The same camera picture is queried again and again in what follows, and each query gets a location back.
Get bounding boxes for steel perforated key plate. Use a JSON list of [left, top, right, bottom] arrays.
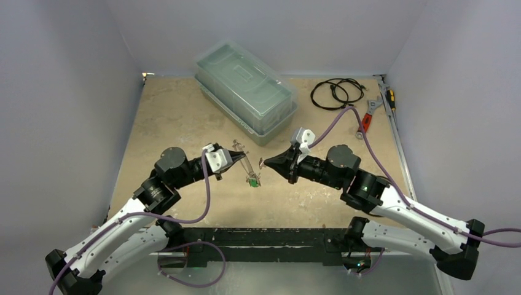
[[232, 140, 260, 184]]

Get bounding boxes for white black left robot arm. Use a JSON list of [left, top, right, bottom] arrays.
[[45, 143, 246, 294]]

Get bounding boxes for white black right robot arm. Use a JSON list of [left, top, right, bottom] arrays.
[[259, 144, 485, 280]]

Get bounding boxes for green key tag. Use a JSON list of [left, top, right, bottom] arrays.
[[249, 178, 261, 188]]

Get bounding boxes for clear green plastic storage box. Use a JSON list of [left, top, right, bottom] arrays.
[[195, 41, 298, 146]]

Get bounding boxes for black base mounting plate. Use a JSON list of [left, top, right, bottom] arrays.
[[143, 227, 385, 269]]

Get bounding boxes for black yellow screwdriver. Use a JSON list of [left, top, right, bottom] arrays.
[[386, 89, 396, 112]]

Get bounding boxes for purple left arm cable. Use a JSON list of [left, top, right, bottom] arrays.
[[48, 148, 213, 295]]

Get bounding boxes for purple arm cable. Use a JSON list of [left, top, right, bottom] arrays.
[[48, 148, 213, 295], [307, 106, 521, 248]]

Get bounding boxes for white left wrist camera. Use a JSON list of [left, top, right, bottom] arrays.
[[202, 143, 228, 173]]

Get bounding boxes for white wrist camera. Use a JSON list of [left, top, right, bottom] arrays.
[[202, 143, 228, 173], [290, 127, 315, 163]]

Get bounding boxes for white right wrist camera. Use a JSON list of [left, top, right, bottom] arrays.
[[290, 127, 315, 163]]

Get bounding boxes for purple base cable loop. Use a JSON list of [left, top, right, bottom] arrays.
[[157, 241, 227, 289]]

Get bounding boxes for black coiled cable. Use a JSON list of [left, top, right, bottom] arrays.
[[310, 77, 369, 111]]

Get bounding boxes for red handled adjustable wrench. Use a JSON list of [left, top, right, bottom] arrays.
[[356, 96, 383, 140]]

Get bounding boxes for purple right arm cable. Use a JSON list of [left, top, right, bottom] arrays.
[[307, 106, 521, 248]]

